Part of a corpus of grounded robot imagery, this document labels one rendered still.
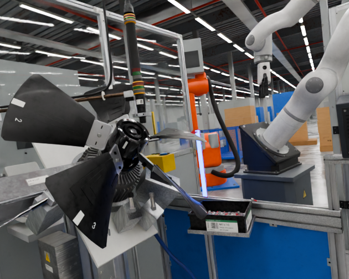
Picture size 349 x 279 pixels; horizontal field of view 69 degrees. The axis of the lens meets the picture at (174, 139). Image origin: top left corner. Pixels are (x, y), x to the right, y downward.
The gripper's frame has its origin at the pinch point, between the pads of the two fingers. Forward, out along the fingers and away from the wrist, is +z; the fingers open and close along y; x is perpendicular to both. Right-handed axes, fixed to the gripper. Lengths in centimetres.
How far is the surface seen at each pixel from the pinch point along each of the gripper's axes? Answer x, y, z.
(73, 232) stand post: 81, -41, 55
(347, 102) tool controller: -17.5, -45.5, 7.9
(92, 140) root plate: 62, -56, 17
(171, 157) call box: 48, 2, 31
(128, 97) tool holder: 54, -44, 3
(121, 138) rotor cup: 52, -58, 17
